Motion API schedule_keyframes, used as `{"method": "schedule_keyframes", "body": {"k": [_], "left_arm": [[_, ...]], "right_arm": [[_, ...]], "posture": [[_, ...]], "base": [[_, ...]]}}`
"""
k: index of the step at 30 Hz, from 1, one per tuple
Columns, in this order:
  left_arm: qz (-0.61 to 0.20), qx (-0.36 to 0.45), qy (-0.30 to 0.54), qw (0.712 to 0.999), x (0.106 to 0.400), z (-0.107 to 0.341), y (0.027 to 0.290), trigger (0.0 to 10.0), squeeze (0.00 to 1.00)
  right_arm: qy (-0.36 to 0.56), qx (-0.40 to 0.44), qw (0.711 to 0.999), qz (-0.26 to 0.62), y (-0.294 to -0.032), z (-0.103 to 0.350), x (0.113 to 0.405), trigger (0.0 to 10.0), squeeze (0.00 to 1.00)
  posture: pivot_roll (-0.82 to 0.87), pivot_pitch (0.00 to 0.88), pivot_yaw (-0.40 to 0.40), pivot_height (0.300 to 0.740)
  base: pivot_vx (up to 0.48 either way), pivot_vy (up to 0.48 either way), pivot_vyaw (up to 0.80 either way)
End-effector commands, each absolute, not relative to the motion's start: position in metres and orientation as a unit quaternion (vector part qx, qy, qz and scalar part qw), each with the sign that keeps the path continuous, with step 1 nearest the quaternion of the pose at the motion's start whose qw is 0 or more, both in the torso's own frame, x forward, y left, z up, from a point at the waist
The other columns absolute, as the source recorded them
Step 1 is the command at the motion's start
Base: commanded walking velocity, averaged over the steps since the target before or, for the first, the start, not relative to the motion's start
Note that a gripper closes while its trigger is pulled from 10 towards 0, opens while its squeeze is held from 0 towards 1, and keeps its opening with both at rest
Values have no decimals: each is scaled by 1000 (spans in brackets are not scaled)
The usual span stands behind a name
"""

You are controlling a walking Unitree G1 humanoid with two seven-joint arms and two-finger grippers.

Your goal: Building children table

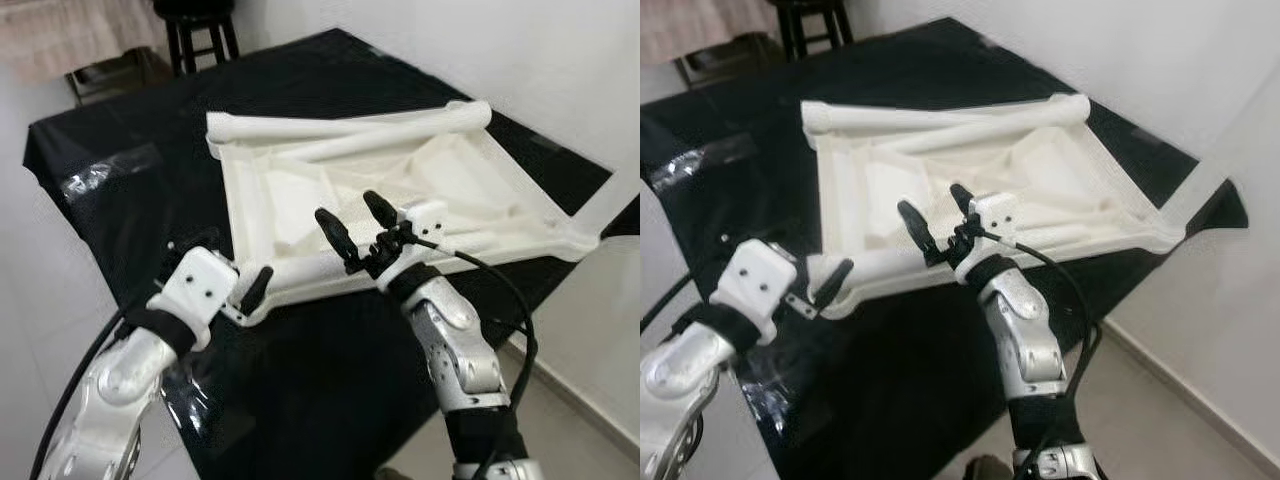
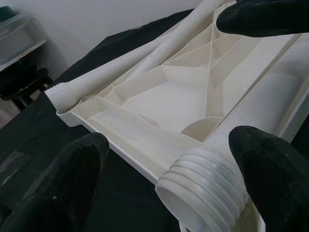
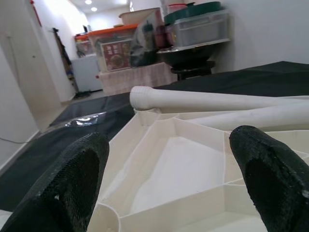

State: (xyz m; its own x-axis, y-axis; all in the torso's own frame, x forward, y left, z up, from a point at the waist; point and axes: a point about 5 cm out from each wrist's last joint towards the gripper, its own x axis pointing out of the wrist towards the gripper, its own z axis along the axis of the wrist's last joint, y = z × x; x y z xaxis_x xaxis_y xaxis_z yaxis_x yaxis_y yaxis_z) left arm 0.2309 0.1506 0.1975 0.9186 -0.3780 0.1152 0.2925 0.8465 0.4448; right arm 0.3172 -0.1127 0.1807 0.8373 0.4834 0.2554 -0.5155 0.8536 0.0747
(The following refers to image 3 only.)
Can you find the small clear box orange lid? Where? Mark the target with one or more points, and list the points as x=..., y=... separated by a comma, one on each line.
x=83, y=46

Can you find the clear container red lid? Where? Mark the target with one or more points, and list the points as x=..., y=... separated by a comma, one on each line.
x=177, y=7

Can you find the red plastic jar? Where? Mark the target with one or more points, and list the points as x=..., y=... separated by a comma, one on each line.
x=161, y=36

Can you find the white chest freezer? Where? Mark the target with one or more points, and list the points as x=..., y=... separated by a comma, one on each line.
x=85, y=72

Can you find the beige plastic basin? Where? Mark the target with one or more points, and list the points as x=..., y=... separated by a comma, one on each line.
x=137, y=15

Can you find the white plastic table top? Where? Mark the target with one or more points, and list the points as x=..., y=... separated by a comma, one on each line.
x=173, y=157

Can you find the pink cloth covered table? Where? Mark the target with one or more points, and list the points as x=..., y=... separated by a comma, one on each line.
x=137, y=77

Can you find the hanging dark clothes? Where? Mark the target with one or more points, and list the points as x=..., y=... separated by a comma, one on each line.
x=63, y=53

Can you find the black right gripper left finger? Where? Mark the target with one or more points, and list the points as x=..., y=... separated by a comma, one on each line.
x=67, y=188

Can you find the white plastic table leg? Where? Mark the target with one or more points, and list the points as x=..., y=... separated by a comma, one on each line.
x=265, y=116
x=193, y=100

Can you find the black wooden stool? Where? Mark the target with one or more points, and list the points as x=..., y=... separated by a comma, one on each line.
x=193, y=70

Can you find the red hanging ornament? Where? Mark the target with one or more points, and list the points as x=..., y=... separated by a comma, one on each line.
x=36, y=12

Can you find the large black wok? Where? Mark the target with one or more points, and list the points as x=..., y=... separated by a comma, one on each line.
x=186, y=54

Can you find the large clear box orange lid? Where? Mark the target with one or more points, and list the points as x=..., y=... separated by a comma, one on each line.
x=113, y=36

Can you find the clear adhesive tape patch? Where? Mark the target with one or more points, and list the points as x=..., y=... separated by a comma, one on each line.
x=79, y=119

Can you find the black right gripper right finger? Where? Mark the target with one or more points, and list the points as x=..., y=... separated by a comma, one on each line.
x=277, y=188

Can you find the black cloth table cover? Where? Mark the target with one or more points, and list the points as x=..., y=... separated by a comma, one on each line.
x=48, y=149

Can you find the round ceiling light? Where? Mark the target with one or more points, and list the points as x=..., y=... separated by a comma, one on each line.
x=88, y=1
x=93, y=9

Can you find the red printed gift box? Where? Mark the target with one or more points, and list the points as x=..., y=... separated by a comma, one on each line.
x=116, y=55

